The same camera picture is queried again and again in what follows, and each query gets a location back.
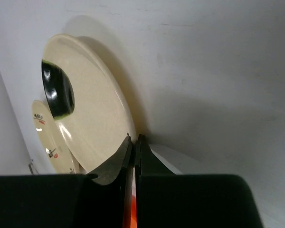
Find orange plate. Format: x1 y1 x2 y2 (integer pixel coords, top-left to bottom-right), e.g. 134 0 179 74
130 195 137 228

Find cream plate black patch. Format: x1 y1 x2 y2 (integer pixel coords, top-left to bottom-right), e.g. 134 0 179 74
41 34 136 172

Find cream plate small flowers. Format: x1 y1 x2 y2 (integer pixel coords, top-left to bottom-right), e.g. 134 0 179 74
32 100 80 174

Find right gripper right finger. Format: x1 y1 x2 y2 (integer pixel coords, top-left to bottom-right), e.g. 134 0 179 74
135 135 263 228

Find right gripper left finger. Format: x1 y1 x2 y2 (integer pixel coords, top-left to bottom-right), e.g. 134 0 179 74
0 137 133 228

